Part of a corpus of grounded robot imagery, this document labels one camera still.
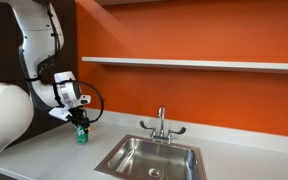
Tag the round sink drain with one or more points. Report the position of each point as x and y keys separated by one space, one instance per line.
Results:
x=155 y=172

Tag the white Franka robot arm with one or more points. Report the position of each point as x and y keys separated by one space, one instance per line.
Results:
x=4 y=116

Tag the white counter backsplash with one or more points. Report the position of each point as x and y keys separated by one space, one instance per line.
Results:
x=234 y=136

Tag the green soda can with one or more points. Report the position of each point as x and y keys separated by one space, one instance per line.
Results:
x=82 y=136

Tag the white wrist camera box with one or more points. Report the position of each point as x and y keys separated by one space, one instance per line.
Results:
x=60 y=114

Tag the white lower wall shelf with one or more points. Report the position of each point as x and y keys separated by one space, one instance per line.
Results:
x=200 y=64

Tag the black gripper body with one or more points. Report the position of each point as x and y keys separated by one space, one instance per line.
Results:
x=79 y=115

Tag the stainless steel sink basin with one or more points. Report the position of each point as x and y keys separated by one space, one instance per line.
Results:
x=152 y=158

